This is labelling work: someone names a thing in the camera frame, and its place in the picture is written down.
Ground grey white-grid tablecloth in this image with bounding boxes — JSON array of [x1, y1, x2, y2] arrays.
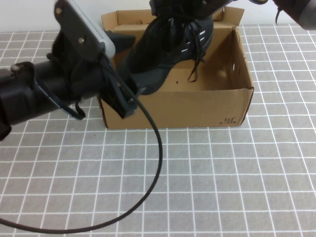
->
[[0, 22, 316, 237]]

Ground dark cable strap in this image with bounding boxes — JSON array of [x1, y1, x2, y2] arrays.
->
[[34, 79, 86, 121]]

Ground black knit lace-up shoe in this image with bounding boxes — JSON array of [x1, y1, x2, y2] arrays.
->
[[116, 9, 214, 96]]

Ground brown cardboard shoe box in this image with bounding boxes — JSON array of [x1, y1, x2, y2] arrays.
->
[[95, 6, 255, 129]]

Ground left camera black cable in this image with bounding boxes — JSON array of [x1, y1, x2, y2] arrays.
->
[[0, 97, 163, 234]]

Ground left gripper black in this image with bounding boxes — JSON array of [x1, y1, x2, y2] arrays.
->
[[37, 29, 139, 119]]

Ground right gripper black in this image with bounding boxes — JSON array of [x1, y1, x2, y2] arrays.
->
[[150, 0, 269, 18]]

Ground left camera black mount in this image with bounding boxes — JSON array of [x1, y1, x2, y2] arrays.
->
[[46, 31, 82, 67]]

